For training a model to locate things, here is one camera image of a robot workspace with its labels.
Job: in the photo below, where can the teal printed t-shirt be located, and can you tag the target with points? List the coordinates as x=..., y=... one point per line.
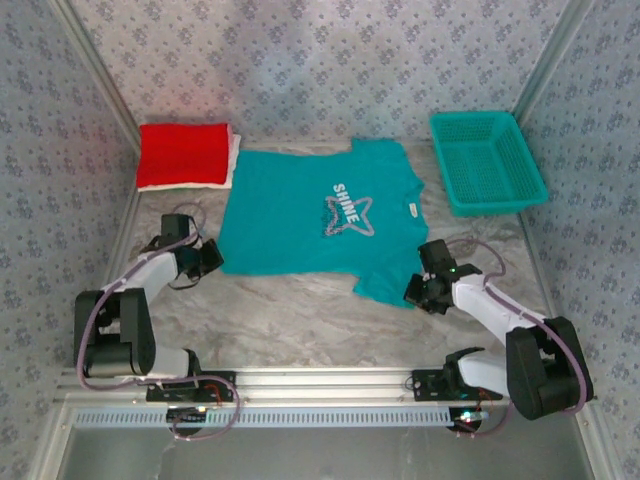
x=280, y=215

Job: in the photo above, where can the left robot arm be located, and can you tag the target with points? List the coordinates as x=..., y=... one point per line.
x=150, y=270

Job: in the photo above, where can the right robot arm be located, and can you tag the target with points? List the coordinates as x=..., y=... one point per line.
x=485, y=305

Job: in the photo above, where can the white folded t-shirt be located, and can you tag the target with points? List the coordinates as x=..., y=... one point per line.
x=235, y=160

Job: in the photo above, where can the red folded t-shirt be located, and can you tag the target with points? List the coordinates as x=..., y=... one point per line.
x=185, y=155

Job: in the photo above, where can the teal plastic mesh basket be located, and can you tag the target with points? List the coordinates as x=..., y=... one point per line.
x=480, y=165

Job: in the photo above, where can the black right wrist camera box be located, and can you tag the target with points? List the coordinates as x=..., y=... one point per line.
x=435, y=255

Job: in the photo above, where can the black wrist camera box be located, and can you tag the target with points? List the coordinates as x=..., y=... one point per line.
x=435, y=255
x=175, y=227

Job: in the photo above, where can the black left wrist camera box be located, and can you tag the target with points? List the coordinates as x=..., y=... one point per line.
x=175, y=227

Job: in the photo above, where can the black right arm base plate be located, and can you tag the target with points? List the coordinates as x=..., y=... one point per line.
x=425, y=385

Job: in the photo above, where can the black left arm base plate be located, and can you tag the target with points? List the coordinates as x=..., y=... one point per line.
x=220, y=387

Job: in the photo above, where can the aluminium mounting rail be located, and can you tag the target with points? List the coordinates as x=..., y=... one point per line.
x=325, y=382

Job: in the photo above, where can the aluminium frame post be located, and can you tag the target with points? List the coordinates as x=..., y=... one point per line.
x=95, y=75
x=550, y=55

